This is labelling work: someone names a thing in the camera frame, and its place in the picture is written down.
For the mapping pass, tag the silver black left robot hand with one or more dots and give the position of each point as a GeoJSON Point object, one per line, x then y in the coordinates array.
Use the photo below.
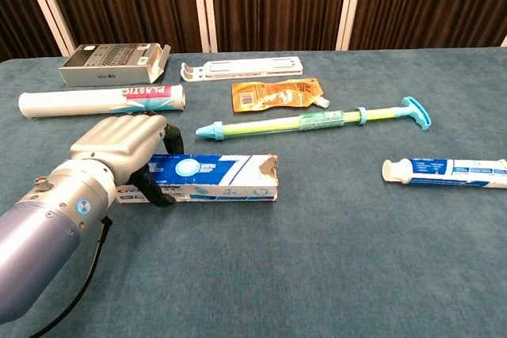
{"type": "Point", "coordinates": [119, 140]}

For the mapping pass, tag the blue white toothpaste box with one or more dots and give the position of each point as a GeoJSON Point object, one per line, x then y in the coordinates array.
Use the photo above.
{"type": "Point", "coordinates": [222, 173]}

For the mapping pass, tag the white blue toothpaste tube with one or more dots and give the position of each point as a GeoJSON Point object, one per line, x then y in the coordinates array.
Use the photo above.
{"type": "Point", "coordinates": [435, 172]}

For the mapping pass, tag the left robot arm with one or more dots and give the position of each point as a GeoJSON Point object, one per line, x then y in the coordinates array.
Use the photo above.
{"type": "Point", "coordinates": [35, 243]}

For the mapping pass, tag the grey open cardboard box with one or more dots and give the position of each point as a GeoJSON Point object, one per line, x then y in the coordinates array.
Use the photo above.
{"type": "Point", "coordinates": [103, 73]}

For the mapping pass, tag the white plastic wrap roll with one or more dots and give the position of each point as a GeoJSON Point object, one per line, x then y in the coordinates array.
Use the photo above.
{"type": "Point", "coordinates": [71, 102]}

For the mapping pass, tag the white folding plastic stand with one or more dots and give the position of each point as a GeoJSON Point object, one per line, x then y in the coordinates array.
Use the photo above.
{"type": "Point", "coordinates": [245, 67]}

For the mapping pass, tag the orange spout pouch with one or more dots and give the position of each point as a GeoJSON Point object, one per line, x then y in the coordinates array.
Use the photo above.
{"type": "Point", "coordinates": [273, 94]}

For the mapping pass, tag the blue green toy pump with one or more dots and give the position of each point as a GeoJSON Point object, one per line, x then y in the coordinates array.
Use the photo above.
{"type": "Point", "coordinates": [317, 121]}

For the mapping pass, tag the teal felt table cover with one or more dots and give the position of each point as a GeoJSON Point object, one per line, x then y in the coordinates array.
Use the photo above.
{"type": "Point", "coordinates": [277, 274]}

